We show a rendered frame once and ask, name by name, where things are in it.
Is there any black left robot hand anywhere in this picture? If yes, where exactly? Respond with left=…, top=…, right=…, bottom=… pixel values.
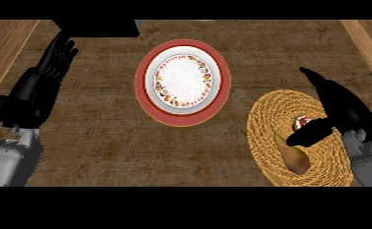
left=0, top=30, right=79, bottom=130

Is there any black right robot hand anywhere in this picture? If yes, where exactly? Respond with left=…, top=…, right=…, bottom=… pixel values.
left=284, top=66, right=372, bottom=147

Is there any red and white cupcake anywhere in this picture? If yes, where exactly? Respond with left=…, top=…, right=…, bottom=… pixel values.
left=290, top=115, right=312, bottom=133

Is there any round woven wicker placemat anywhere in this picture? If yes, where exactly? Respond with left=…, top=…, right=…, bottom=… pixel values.
left=244, top=89, right=355, bottom=188

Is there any red rimmed floral plate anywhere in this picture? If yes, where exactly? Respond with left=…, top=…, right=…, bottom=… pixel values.
left=134, top=38, right=233, bottom=128

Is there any pale wooden board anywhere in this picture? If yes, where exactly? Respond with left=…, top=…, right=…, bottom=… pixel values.
left=337, top=19, right=372, bottom=62

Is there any black appliance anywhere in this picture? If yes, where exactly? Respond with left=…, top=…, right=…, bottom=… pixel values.
left=50, top=19, right=141, bottom=38

